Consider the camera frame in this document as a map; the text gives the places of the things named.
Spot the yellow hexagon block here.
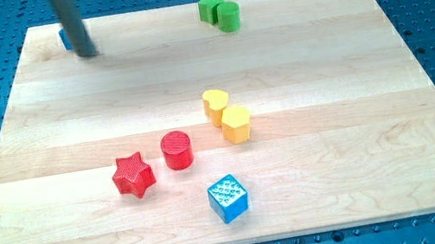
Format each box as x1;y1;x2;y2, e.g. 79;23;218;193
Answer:
221;105;251;144

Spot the red cylinder block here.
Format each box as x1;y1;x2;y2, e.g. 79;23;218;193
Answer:
160;131;194;170

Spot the green star block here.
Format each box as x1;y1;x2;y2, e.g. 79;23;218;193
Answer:
197;0;224;25

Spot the green cylinder block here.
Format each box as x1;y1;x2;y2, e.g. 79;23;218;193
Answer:
216;1;240;33

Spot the yellow heart block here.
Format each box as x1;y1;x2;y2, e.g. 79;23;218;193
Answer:
202;89;229;127

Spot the blue cube block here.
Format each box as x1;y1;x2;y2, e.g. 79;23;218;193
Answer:
207;174;249;224

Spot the blue triangle block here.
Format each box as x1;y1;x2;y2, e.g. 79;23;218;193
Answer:
58;29;73;51

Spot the red star block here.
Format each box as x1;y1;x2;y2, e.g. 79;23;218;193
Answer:
112;152;156;199

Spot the light wooden board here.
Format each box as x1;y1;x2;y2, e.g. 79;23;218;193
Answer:
0;0;435;244

